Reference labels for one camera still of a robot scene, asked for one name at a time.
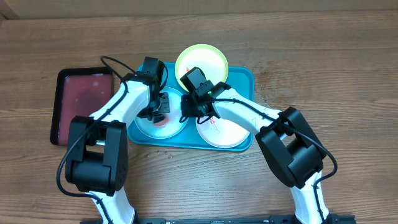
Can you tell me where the red sponge with dark scourer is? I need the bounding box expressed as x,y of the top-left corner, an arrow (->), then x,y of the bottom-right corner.
153,114 -> 170,126

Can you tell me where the light blue plate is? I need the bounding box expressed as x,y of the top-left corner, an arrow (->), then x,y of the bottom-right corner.
134,86 -> 187,139

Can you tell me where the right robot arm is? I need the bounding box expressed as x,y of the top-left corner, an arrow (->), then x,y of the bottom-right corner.
180,67 -> 333,223

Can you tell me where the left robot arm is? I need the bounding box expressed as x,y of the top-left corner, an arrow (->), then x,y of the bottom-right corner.
56,57 -> 170,223

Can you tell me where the teal plastic tray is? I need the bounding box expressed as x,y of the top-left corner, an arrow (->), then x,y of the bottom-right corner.
127,67 -> 254,152

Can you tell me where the black red-lined tray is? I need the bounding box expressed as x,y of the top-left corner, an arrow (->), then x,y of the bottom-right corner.
50,67 -> 114,146

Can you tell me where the white plate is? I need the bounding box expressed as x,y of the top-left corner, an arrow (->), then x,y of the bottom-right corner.
196,116 -> 250,149

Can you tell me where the green plate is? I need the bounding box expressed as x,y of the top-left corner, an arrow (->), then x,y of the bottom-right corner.
175,44 -> 229,91

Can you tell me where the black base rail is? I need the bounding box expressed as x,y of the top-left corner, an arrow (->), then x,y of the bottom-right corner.
80,214 -> 356,224

